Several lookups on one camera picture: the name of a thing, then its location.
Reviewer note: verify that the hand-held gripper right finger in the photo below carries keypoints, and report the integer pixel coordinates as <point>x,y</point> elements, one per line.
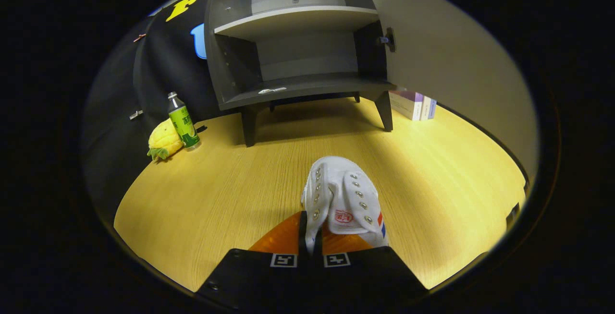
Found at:
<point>370,275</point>

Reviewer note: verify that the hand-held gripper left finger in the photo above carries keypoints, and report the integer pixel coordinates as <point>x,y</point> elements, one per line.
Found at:
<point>303,242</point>

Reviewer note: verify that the white canvas shoe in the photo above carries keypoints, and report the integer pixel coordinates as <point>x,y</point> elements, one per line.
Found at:
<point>343,194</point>

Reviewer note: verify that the grey shoe cabinet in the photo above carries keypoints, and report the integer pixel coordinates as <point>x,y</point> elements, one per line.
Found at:
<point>298,54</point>

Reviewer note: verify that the green label plastic bottle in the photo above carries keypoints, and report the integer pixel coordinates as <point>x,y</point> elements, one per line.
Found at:
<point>184,124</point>

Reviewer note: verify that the yellow pineapple plush toy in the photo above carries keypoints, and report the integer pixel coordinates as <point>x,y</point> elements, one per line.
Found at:
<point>163,140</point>

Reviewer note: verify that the white clip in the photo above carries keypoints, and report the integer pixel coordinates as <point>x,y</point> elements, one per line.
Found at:
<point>136,114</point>

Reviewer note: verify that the black backdrop cloth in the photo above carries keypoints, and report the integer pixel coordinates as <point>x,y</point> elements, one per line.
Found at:
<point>144,78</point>

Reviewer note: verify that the red clip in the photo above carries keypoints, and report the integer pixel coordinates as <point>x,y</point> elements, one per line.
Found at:
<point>139,38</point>

